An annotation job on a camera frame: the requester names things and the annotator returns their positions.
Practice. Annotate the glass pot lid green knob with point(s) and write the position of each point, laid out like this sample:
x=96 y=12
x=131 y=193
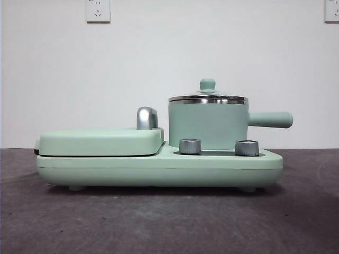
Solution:
x=208 y=84

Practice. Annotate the silver control knob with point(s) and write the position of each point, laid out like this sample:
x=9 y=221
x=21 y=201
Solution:
x=246 y=148
x=189 y=146

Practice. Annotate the mint green breakfast machine base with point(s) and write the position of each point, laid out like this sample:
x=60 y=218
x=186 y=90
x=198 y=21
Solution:
x=132 y=172

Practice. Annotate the mint green hinged grill cover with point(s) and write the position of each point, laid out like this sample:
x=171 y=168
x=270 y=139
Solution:
x=98 y=143

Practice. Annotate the white wall socket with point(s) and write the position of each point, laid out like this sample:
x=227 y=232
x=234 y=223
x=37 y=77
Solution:
x=332 y=10
x=98 y=12

